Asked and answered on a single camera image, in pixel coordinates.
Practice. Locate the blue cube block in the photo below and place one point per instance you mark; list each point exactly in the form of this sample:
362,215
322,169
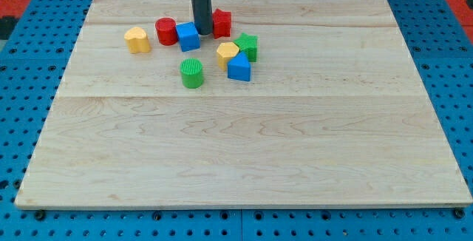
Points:
188,36

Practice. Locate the blue triangle block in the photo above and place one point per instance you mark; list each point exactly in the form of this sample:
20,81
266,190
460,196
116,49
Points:
239,68

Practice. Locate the yellow hexagon block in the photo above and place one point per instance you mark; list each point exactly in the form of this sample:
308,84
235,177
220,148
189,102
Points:
225,52

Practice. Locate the green cylinder block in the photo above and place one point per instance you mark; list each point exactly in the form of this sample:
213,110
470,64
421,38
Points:
191,70

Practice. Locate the green star block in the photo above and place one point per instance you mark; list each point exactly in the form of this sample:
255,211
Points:
249,45

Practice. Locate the red star block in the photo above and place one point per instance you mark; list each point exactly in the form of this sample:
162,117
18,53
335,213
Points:
222,23

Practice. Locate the light wooden board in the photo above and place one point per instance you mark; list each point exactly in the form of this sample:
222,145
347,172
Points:
335,116

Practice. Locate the red cylinder block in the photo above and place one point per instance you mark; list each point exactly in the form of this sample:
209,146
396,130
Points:
166,31

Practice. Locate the yellow heart block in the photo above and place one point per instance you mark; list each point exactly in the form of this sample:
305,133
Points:
137,40

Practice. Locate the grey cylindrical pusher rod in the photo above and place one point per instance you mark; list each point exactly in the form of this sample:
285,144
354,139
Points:
202,13

